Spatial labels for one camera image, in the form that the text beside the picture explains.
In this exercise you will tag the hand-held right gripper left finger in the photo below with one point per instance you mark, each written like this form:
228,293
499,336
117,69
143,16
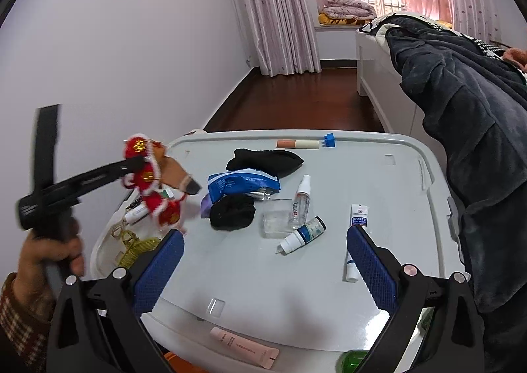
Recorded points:
158,270

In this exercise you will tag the clear spray bottle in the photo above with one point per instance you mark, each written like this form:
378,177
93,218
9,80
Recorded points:
300,202

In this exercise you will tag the folded yellow blanket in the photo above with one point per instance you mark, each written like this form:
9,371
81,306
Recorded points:
337,20

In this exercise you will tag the white bottle blue label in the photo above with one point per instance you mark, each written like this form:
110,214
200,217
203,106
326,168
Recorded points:
302,235

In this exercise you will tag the small purple bottle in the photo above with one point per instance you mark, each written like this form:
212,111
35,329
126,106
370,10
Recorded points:
204,205

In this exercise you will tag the bright green bottle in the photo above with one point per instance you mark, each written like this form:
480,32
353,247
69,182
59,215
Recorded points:
354,361

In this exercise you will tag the white brown round object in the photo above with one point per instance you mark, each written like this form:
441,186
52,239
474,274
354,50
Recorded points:
195,132

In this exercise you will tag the beige keyring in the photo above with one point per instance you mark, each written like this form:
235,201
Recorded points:
119,229

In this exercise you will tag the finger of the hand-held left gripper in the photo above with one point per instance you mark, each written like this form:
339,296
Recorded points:
47,146
111,171

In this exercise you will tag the black sock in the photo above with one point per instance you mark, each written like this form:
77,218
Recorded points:
232,212
267,161

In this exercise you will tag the red brown plush toy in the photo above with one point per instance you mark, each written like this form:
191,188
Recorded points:
152,188

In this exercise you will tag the folded pink quilt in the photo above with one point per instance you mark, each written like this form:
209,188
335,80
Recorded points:
346,4

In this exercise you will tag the white bed frame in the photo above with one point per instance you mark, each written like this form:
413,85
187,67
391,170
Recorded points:
383,81

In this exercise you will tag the blue building block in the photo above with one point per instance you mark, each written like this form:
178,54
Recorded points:
329,139

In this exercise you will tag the clear plastic square box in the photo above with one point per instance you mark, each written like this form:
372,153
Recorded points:
280,223

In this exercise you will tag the black white printed sheet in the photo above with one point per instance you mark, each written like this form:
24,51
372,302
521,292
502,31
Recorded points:
376,27

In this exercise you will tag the person's left hand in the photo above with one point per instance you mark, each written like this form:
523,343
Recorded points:
33,257

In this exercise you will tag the person's left forearm plaid sleeve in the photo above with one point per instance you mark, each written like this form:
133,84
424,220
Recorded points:
20,315

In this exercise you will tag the orange cream lip balm stick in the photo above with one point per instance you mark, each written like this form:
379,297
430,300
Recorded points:
297,144

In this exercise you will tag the dark grey blanket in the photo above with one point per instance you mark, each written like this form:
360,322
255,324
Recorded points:
465,130

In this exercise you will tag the small white tube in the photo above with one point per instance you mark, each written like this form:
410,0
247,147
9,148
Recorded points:
136,215

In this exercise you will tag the pink cream tube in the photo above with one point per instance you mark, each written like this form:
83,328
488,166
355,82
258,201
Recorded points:
243,346

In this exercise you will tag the blue white snack packet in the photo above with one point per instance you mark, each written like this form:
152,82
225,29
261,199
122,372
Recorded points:
243,183

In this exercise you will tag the white plastic storage box lid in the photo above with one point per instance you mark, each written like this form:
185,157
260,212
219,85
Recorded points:
370,175

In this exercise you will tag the white ointment tube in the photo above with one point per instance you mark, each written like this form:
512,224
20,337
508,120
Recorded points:
357,216

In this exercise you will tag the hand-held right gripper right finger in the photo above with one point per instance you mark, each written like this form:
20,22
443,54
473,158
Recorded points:
370,270

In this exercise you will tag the yellow hair claw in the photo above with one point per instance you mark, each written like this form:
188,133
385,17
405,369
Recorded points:
138,253

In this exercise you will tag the orange fluffy garment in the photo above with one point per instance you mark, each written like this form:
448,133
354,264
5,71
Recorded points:
516,56

